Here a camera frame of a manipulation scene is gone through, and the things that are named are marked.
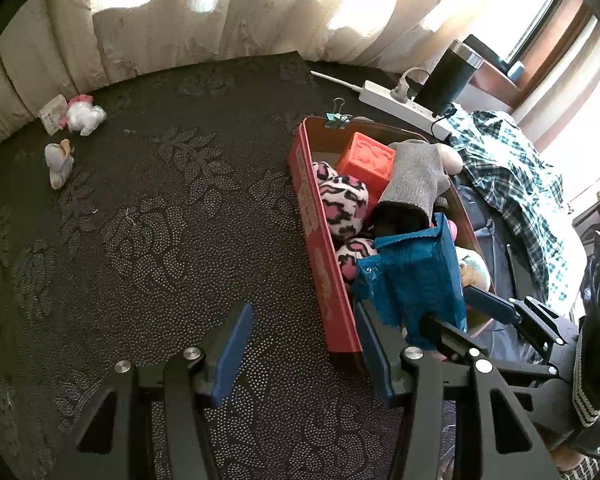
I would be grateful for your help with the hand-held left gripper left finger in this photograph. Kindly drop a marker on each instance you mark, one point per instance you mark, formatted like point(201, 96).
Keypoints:
point(232, 355)

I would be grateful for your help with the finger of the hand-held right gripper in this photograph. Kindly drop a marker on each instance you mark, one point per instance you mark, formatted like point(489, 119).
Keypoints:
point(492, 305)
point(440, 332)

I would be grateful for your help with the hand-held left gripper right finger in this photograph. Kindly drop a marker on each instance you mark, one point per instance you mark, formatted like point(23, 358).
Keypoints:
point(375, 355)

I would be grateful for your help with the pastel plush toy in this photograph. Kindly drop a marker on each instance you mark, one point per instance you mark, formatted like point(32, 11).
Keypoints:
point(472, 267)

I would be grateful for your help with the blue packet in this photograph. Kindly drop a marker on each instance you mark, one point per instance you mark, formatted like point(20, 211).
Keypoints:
point(420, 280)

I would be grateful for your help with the red cardboard box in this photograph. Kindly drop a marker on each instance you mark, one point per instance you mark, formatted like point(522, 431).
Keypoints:
point(325, 260)

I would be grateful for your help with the grey sock with black lining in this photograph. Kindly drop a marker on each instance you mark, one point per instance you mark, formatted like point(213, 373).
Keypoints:
point(415, 175)

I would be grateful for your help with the orange cube block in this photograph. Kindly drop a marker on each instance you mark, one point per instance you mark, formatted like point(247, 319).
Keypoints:
point(367, 160)

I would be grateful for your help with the green plaid shirt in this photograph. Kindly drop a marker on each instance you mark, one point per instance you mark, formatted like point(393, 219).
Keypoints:
point(510, 175)

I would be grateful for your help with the white egg-shaped object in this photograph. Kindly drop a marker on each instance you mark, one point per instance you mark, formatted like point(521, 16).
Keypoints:
point(452, 159)

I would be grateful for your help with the white power strip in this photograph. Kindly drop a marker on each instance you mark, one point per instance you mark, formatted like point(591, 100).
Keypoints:
point(395, 105)

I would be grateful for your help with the black tumbler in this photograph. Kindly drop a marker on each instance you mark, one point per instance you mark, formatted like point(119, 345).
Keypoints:
point(447, 80)

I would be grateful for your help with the small blue cup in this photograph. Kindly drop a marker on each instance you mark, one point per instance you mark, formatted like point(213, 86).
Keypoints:
point(517, 71)

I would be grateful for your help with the teal binder clip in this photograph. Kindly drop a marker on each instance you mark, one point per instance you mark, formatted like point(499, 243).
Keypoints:
point(336, 121)

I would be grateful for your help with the grey elephant toy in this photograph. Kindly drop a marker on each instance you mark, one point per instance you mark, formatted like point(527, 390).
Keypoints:
point(58, 162)

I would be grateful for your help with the white plush toy pink bow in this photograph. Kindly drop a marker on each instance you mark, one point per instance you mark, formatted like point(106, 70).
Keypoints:
point(84, 117)

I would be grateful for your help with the small white pink packet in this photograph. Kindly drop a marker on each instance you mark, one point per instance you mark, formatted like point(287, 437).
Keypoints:
point(53, 114)

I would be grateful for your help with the cream lace curtain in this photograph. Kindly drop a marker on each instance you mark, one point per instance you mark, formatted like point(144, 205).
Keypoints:
point(229, 10)

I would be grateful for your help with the wooden window frame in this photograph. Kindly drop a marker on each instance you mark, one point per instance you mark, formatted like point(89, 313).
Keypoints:
point(495, 77)

